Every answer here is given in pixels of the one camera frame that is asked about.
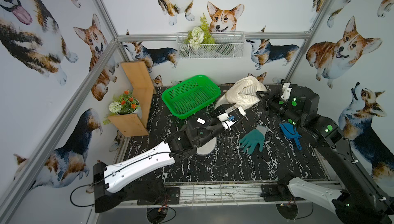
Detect cream mesh laundry bag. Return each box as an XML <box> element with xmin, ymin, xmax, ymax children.
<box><xmin>214</xmin><ymin>76</ymin><xmax>267</xmax><ymax>110</ymax></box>

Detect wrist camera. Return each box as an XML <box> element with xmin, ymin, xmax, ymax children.
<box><xmin>217</xmin><ymin>107</ymin><xmax>246</xmax><ymax>130</ymax></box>
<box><xmin>281</xmin><ymin>83</ymin><xmax>298</xmax><ymax>101</ymax></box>

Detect green plastic basket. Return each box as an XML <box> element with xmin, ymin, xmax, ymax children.
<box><xmin>162</xmin><ymin>75</ymin><xmax>221</xmax><ymax>119</ymax></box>

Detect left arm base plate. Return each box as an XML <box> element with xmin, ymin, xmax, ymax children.
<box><xmin>137</xmin><ymin>187</ymin><xmax>181</xmax><ymax>206</ymax></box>

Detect wooden shelf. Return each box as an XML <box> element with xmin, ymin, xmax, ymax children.
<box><xmin>108</xmin><ymin>61</ymin><xmax>155</xmax><ymax>137</ymax></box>

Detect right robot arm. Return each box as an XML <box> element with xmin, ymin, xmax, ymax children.
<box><xmin>256</xmin><ymin>83</ymin><xmax>394</xmax><ymax>224</ymax></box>

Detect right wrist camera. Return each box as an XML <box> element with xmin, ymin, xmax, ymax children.
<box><xmin>281</xmin><ymin>83</ymin><xmax>298</xmax><ymax>101</ymax></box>

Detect white flower fern bouquet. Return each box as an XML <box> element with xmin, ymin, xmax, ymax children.
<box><xmin>184</xmin><ymin>14</ymin><xmax>215</xmax><ymax>49</ymax></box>

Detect white wire wall basket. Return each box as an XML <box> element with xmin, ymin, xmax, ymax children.
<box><xmin>176</xmin><ymin>32</ymin><xmax>246</xmax><ymax>59</ymax></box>

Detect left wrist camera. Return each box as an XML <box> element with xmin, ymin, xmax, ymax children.
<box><xmin>217</xmin><ymin>107</ymin><xmax>246</xmax><ymax>130</ymax></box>

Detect green rubber glove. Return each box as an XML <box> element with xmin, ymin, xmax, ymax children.
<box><xmin>239</xmin><ymin>125</ymin><xmax>268</xmax><ymax>155</ymax></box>

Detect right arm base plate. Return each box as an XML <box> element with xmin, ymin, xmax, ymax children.
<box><xmin>260</xmin><ymin>184</ymin><xmax>292</xmax><ymax>201</ymax></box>

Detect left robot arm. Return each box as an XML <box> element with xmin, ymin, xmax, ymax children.
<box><xmin>92</xmin><ymin>105</ymin><xmax>246</xmax><ymax>213</ymax></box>

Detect potted flower plant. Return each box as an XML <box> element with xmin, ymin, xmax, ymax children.
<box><xmin>103</xmin><ymin>90</ymin><xmax>142</xmax><ymax>125</ymax></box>

